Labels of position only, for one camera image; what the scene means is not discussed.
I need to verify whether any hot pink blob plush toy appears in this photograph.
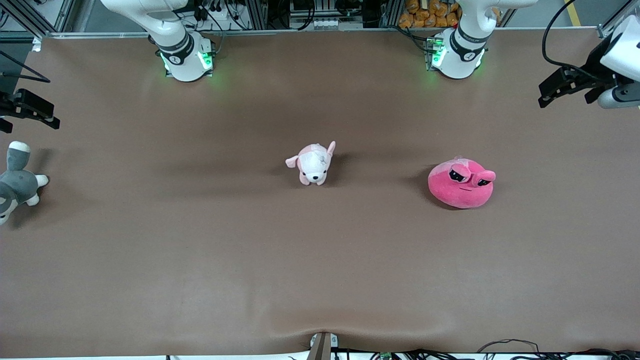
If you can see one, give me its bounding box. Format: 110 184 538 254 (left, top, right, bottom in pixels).
427 156 497 210

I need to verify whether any grey white husky plush toy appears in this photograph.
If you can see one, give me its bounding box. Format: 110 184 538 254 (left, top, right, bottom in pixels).
0 140 50 226

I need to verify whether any pale pink dog plush toy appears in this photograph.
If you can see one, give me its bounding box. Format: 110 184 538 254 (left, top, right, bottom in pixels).
285 140 337 187

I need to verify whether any bag of orange toys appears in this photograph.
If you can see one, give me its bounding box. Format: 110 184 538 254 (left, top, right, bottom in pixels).
398 0 462 29

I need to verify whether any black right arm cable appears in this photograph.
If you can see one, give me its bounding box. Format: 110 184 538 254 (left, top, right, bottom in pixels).
0 50 52 84

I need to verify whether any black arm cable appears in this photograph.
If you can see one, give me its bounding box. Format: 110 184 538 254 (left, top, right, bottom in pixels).
0 50 52 84
542 0 608 84

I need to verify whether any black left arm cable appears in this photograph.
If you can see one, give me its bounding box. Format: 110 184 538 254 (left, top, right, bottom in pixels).
542 0 608 84

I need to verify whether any aluminium table edge rail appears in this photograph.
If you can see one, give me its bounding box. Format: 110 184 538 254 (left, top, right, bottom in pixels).
0 26 601 40

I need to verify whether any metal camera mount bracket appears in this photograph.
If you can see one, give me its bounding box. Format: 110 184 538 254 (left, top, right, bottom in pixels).
307 332 339 360

